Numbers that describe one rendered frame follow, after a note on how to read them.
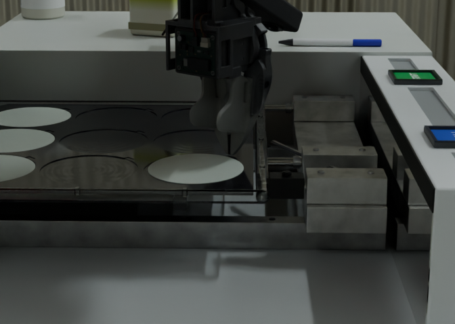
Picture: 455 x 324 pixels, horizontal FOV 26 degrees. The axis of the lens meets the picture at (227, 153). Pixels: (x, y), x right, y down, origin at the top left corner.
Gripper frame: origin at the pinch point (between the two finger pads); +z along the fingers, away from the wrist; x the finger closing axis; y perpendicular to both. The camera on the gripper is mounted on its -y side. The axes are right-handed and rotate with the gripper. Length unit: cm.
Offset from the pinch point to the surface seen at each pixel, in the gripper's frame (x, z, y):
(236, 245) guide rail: 5.1, 9.1, 6.2
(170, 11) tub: -29.1, -8.9, -22.7
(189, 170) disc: 0.1, 1.4, 7.7
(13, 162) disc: -16.8, 1.5, 17.1
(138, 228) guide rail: -3.1, 7.3, 12.4
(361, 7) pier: -131, 25, -248
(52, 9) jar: -55, -7, -24
